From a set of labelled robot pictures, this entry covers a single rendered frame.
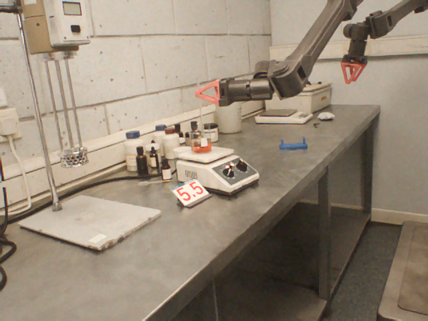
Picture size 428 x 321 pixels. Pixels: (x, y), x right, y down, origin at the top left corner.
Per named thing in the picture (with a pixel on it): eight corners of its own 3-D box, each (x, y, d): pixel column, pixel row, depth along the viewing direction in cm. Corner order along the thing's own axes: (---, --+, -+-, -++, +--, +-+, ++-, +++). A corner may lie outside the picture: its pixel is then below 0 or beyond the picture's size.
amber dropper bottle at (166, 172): (160, 179, 115) (157, 157, 113) (168, 177, 117) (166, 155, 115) (164, 182, 113) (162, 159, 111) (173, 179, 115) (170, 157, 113)
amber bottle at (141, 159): (150, 172, 124) (147, 146, 122) (142, 175, 121) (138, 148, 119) (144, 170, 126) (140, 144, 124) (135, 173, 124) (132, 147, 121)
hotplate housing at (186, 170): (260, 182, 106) (259, 154, 104) (230, 197, 97) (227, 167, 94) (203, 170, 120) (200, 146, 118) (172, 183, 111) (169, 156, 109)
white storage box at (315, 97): (334, 105, 230) (333, 81, 226) (311, 115, 201) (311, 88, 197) (287, 104, 247) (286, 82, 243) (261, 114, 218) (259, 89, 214)
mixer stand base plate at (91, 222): (163, 214, 90) (162, 210, 89) (99, 252, 73) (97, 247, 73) (81, 197, 105) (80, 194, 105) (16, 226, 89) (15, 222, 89)
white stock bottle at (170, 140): (178, 159, 136) (175, 130, 133) (162, 160, 137) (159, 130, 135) (183, 154, 142) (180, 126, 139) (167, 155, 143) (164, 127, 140)
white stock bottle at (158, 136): (164, 157, 141) (161, 127, 138) (152, 156, 144) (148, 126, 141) (175, 153, 146) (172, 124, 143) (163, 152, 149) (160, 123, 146)
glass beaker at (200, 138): (217, 151, 109) (214, 122, 107) (206, 157, 104) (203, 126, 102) (195, 150, 112) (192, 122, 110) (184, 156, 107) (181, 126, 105)
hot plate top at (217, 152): (235, 152, 108) (235, 149, 108) (206, 163, 100) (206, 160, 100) (205, 148, 116) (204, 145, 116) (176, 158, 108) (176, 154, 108)
